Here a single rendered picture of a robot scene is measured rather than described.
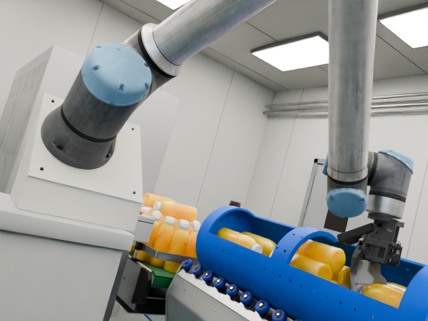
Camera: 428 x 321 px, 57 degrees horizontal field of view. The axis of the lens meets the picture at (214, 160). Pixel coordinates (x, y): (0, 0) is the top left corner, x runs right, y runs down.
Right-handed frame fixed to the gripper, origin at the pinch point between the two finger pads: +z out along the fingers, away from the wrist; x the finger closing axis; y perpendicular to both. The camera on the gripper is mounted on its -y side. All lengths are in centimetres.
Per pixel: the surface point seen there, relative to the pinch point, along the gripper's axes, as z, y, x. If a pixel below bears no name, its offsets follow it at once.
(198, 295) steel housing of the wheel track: 22, -57, -6
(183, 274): 19, -70, -6
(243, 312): 18.9, -32.8, -5.7
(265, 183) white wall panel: -63, -435, 355
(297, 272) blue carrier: 0.5, -13.6, -8.3
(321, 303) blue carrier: 5.5, -3.9, -7.9
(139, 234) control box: 8, -82, -23
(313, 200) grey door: -51, -319, 347
